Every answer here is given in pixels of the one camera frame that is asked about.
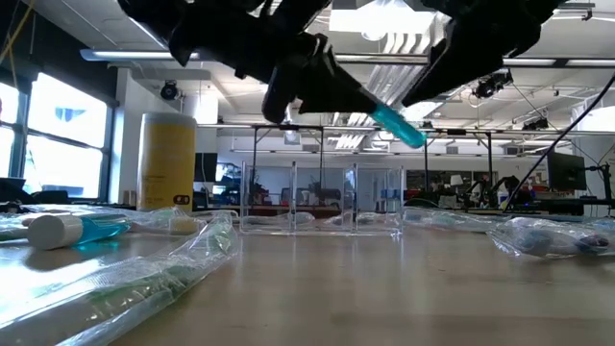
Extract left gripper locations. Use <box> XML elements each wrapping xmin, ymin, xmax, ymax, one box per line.
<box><xmin>167</xmin><ymin>0</ymin><xmax>381</xmax><ymax>125</ymax></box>

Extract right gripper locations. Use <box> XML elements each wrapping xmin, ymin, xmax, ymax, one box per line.
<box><xmin>402</xmin><ymin>0</ymin><xmax>563</xmax><ymax>108</ymax></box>

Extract teal mouthwash bottle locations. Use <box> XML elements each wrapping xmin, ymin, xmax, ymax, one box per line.
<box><xmin>26</xmin><ymin>213</ymin><xmax>132</xmax><ymax>251</ymax></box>
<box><xmin>368</xmin><ymin>103</ymin><xmax>428</xmax><ymax>149</ymax></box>

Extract green toothbrush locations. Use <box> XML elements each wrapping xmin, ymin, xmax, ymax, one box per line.
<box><xmin>0</xmin><ymin>210</ymin><xmax>240</xmax><ymax>346</ymax></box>

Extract clear acrylic organizer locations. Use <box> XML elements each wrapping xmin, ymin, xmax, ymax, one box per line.
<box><xmin>238</xmin><ymin>161</ymin><xmax>406</xmax><ymax>237</ymax></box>

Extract dark background screen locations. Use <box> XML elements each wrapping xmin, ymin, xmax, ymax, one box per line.
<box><xmin>193</xmin><ymin>152</ymin><xmax>219</xmax><ymax>184</ymax></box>

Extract black computer monitor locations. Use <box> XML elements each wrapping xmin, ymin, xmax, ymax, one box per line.
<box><xmin>547</xmin><ymin>151</ymin><xmax>588</xmax><ymax>191</ymax></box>

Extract yellow wipes canister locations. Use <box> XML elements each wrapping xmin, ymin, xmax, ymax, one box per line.
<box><xmin>136</xmin><ymin>111</ymin><xmax>198</xmax><ymax>213</ymax></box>

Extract long ceiling light bar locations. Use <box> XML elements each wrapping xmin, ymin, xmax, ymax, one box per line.
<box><xmin>79</xmin><ymin>47</ymin><xmax>615</xmax><ymax>68</ymax></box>

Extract wrapped purple toothbrush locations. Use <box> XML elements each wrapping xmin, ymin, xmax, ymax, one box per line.
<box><xmin>574</xmin><ymin>218</ymin><xmax>615</xmax><ymax>256</ymax></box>

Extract large window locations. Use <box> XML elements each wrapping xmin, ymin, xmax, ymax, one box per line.
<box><xmin>0</xmin><ymin>71</ymin><xmax>114</xmax><ymax>203</ymax></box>

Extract black office chair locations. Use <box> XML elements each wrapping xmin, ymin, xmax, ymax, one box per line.
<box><xmin>0</xmin><ymin>176</ymin><xmax>71</xmax><ymax>206</ymax></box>

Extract black ceiling camera rig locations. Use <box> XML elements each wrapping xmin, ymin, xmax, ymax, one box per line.
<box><xmin>472</xmin><ymin>68</ymin><xmax>514</xmax><ymax>101</ymax></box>

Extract silver ventilation duct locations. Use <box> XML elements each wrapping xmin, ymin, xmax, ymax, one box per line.
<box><xmin>331</xmin><ymin>12</ymin><xmax>481</xmax><ymax>150</ymax></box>

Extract black hanging cable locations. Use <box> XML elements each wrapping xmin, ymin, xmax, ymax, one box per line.
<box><xmin>502</xmin><ymin>71</ymin><xmax>615</xmax><ymax>213</ymax></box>

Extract black ceiling camera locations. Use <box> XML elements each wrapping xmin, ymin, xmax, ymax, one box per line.
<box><xmin>160</xmin><ymin>80</ymin><xmax>181</xmax><ymax>102</ymax></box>

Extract yellow cable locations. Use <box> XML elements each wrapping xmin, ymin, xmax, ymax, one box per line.
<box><xmin>0</xmin><ymin>0</ymin><xmax>36</xmax><ymax>87</ymax></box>

